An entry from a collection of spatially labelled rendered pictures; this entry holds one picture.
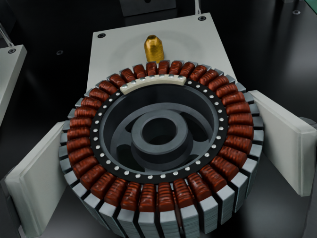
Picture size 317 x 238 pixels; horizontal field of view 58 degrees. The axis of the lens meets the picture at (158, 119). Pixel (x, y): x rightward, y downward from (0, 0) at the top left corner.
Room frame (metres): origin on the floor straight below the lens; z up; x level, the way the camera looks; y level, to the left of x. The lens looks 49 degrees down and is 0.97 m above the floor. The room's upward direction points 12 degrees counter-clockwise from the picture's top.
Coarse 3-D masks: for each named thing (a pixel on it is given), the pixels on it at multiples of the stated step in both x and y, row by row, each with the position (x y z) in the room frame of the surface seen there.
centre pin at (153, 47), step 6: (150, 36) 0.26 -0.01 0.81; (156, 36) 0.26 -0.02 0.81; (144, 42) 0.26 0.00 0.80; (150, 42) 0.25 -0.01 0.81; (156, 42) 0.25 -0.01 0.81; (144, 48) 0.25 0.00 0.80; (150, 48) 0.25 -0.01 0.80; (156, 48) 0.25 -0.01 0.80; (162, 48) 0.25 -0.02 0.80; (150, 54) 0.25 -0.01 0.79; (156, 54) 0.25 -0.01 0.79; (162, 54) 0.25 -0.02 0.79; (150, 60) 0.25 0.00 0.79; (156, 60) 0.25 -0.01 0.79
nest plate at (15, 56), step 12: (0, 48) 0.34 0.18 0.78; (12, 48) 0.34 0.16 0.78; (24, 48) 0.34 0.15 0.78; (0, 60) 0.31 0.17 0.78; (12, 60) 0.31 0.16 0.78; (0, 72) 0.29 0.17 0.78; (12, 72) 0.29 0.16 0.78; (0, 84) 0.27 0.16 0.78; (12, 84) 0.27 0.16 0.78; (0, 96) 0.25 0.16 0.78; (0, 108) 0.23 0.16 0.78; (0, 120) 0.22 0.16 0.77
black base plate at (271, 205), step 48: (48, 0) 0.48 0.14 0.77; (96, 0) 0.44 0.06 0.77; (192, 0) 0.38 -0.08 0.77; (240, 0) 0.36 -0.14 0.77; (48, 48) 0.34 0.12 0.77; (240, 48) 0.26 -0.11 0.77; (288, 48) 0.24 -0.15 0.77; (48, 96) 0.24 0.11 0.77; (288, 96) 0.17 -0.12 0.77; (0, 144) 0.19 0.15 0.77; (288, 192) 0.08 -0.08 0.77
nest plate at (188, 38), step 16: (192, 16) 0.32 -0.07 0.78; (208, 16) 0.32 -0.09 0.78; (96, 32) 0.33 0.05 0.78; (112, 32) 0.32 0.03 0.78; (128, 32) 0.32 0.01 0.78; (144, 32) 0.31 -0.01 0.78; (160, 32) 0.30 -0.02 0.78; (176, 32) 0.30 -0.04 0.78; (192, 32) 0.29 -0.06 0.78; (208, 32) 0.28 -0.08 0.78; (96, 48) 0.30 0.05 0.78; (112, 48) 0.29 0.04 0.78; (128, 48) 0.28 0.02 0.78; (176, 48) 0.26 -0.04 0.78; (192, 48) 0.26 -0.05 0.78; (208, 48) 0.25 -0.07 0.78; (96, 64) 0.27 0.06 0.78; (112, 64) 0.26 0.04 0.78; (128, 64) 0.25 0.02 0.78; (144, 64) 0.25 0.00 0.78; (208, 64) 0.23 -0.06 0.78; (224, 64) 0.22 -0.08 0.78; (96, 80) 0.24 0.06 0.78
